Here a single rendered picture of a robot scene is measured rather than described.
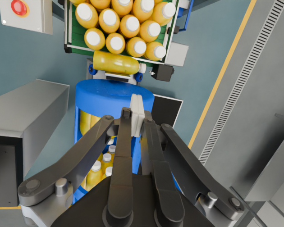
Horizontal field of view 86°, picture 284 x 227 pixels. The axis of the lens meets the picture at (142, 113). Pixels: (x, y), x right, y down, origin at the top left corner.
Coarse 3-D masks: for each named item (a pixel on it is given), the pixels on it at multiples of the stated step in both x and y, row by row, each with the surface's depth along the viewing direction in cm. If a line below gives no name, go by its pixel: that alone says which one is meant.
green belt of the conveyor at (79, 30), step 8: (168, 0) 65; (72, 8) 60; (72, 16) 61; (72, 24) 62; (80, 32) 64; (160, 32) 70; (72, 40) 64; (80, 40) 65; (160, 40) 71; (72, 48) 65; (104, 48) 68; (152, 64) 75
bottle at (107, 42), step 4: (108, 36) 52; (112, 36) 51; (120, 36) 52; (108, 40) 52; (124, 40) 54; (108, 44) 52; (124, 44) 54; (108, 48) 54; (112, 48) 51; (124, 48) 56; (112, 52) 55; (116, 52) 54; (120, 52) 55
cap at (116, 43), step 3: (111, 39) 48; (114, 39) 48; (117, 39) 49; (120, 39) 49; (111, 42) 49; (114, 42) 49; (117, 42) 49; (120, 42) 49; (111, 45) 49; (114, 45) 49; (117, 45) 49; (120, 45) 50; (114, 48) 49; (117, 48) 50; (120, 48) 50
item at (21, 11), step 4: (16, 0) 40; (12, 4) 40; (16, 4) 40; (20, 4) 40; (24, 4) 41; (12, 8) 40; (16, 8) 41; (20, 8) 41; (24, 8) 41; (16, 12) 41; (20, 12) 41; (24, 12) 41
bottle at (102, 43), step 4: (92, 28) 50; (96, 28) 51; (96, 32) 49; (100, 32) 51; (84, 36) 51; (100, 36) 50; (104, 36) 53; (84, 40) 52; (100, 40) 50; (104, 40) 53; (88, 44) 51; (100, 44) 51; (104, 44) 54; (92, 48) 52; (96, 48) 52; (100, 48) 54
